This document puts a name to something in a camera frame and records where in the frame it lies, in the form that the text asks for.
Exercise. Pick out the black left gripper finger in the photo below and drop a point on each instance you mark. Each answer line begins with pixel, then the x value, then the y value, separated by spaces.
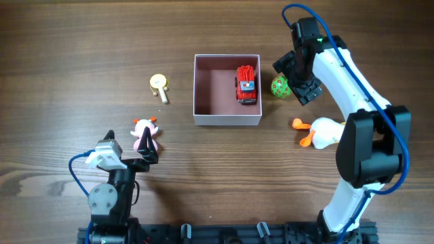
pixel 110 135
pixel 146 147

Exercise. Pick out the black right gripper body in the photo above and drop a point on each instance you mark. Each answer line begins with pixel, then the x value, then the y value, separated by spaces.
pixel 308 91

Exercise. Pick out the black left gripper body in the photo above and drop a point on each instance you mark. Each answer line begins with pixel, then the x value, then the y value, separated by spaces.
pixel 132 164

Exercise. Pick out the green ball red numbers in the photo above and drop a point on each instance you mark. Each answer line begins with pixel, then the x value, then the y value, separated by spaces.
pixel 280 88

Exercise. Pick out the red toy fire truck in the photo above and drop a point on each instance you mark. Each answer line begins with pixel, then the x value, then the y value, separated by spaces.
pixel 246 92

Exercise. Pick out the white duck plush toy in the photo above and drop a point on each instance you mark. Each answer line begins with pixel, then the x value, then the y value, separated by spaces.
pixel 323 132

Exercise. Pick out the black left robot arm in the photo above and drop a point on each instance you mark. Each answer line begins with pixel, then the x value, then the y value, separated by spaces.
pixel 111 202

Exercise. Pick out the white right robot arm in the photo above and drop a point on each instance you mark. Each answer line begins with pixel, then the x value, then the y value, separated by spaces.
pixel 372 155

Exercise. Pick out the pink pig plush toy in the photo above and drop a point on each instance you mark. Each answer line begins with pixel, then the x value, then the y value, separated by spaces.
pixel 140 126

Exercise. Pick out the yellow wooden rattle drum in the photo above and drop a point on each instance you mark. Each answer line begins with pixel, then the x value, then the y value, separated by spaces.
pixel 159 85

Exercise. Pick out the white box pink inside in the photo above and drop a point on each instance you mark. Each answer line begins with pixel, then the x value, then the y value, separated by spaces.
pixel 214 91

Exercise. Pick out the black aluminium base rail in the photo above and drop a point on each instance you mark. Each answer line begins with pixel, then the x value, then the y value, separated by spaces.
pixel 288 233

